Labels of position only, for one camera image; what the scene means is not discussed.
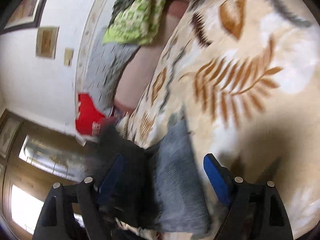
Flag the grey quilted pillow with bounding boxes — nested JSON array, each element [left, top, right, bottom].
[[81, 29, 140, 117]]

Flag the black cloth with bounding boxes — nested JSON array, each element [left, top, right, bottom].
[[97, 125, 160, 228]]

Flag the green patterned cloth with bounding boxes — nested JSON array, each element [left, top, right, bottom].
[[102, 0, 167, 47]]

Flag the leaf print blanket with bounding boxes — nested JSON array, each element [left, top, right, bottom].
[[116, 0, 320, 240]]

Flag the red shopping bag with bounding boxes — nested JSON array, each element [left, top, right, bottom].
[[75, 93, 118, 137]]

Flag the white headboard with floral trim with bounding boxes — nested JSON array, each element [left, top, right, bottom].
[[74, 0, 125, 98]]

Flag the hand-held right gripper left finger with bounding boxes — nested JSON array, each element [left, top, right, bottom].
[[34, 154, 125, 240]]

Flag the wooden framed wall picture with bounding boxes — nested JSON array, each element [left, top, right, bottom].
[[0, 112, 23, 158]]

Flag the small gold wall picture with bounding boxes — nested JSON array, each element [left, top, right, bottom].
[[64, 47, 75, 67], [35, 26, 60, 59]]

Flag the pink bolster pillow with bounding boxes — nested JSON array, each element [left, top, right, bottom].
[[114, 0, 190, 113]]

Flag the wooden door with glass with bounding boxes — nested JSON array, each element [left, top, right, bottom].
[[0, 110, 100, 235]]

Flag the blue denim pants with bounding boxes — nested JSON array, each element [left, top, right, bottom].
[[145, 120, 212, 233]]

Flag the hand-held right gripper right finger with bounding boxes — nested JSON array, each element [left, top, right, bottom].
[[203, 153, 293, 240]]

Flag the dark framed wall picture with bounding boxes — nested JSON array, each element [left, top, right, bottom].
[[0, 0, 54, 34]]

